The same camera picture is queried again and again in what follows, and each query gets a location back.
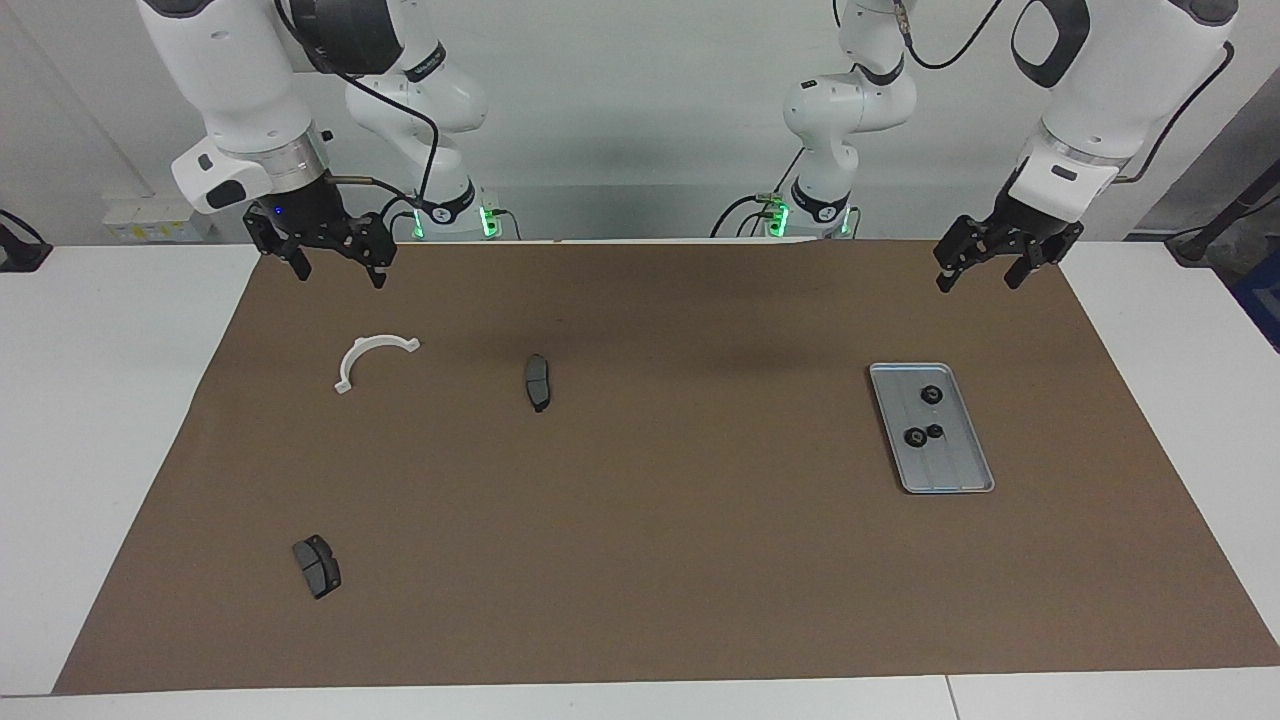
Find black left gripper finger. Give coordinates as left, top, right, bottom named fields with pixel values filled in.
left=934, top=216, right=1003, bottom=295
left=1005, top=222, right=1086, bottom=292

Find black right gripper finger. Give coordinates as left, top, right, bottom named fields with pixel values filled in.
left=243, top=212, right=313, bottom=283
left=333, top=210, right=399, bottom=292

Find silver metal tray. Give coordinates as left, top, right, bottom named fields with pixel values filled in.
left=868, top=362, right=996, bottom=496

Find black stand pole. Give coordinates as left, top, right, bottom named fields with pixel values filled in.
left=1165, top=165, right=1280, bottom=266

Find long dark brake pad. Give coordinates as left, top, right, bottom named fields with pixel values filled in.
left=523, top=353, right=554, bottom=414

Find blue box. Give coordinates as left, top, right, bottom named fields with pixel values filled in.
left=1232, top=255, right=1280, bottom=353

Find black table clamp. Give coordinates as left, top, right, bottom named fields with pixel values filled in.
left=0, top=210, right=53, bottom=273

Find short dark brake pad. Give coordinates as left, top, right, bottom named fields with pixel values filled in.
left=291, top=534, right=343, bottom=601

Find brown table mat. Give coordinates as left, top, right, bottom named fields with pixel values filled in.
left=52, top=238, right=1280, bottom=696

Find white curved plastic bracket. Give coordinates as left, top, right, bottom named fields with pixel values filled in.
left=333, top=335, right=422, bottom=395

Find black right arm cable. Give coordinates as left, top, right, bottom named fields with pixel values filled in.
left=272, top=0, right=443, bottom=226

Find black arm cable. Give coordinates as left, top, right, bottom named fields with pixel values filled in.
left=895, top=0, right=1236, bottom=186
left=272, top=0, right=443, bottom=226

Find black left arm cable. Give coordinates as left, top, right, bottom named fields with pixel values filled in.
left=895, top=0, right=1236, bottom=186

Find black left base cables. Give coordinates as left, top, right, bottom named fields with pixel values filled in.
left=710, top=150, right=806, bottom=239

